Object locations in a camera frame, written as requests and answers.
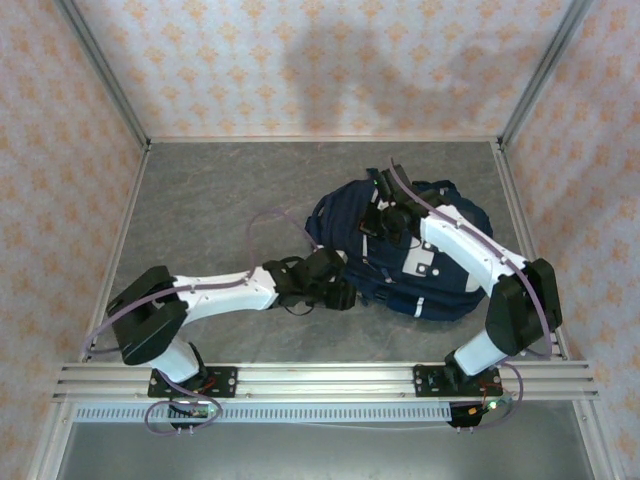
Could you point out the navy blue backpack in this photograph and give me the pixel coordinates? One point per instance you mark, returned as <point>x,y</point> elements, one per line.
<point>450,295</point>

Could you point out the aluminium frame post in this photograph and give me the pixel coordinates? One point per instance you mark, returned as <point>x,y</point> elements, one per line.
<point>547,67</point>
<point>102,67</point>

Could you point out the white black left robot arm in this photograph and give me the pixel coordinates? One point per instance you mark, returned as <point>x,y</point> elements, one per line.
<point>225,295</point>

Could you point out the aluminium side rail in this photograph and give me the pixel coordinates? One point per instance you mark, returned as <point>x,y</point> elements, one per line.
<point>131,200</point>
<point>511,175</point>

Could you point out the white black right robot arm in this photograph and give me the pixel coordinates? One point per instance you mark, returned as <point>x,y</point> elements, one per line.
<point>465,245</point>

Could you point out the aluminium back rail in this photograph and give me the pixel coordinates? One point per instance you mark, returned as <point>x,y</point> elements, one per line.
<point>320,139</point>

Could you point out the grey metal panel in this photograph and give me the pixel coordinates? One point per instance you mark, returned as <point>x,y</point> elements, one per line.
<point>320,452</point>

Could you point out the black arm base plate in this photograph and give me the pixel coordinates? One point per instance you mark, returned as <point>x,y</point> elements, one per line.
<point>425,382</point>
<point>225,382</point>

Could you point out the aluminium front rail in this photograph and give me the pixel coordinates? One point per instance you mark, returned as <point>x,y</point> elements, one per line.
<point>325,380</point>

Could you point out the small black controller board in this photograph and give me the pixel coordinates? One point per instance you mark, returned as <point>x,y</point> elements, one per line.
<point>470,412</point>
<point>197,412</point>

